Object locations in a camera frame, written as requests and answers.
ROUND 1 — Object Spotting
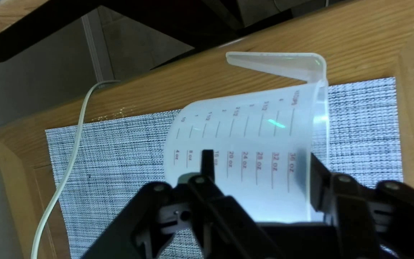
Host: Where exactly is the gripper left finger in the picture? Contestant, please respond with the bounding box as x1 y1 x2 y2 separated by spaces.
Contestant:
80 150 283 259

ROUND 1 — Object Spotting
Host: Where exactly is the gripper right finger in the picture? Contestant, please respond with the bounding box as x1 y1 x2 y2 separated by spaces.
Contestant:
310 153 414 259

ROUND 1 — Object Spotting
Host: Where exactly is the translucent plastic measuring jar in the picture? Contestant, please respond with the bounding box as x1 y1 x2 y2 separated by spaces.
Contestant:
164 52 330 224

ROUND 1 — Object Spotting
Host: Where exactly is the grey woven placemat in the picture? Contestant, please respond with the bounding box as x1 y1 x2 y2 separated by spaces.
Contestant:
45 76 404 259

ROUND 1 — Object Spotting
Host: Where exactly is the white cable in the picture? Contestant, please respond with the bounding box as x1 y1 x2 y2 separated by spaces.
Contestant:
30 80 122 259

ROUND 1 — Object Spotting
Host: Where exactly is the black table frame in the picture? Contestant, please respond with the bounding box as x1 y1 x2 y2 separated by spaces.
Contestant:
0 0 358 69

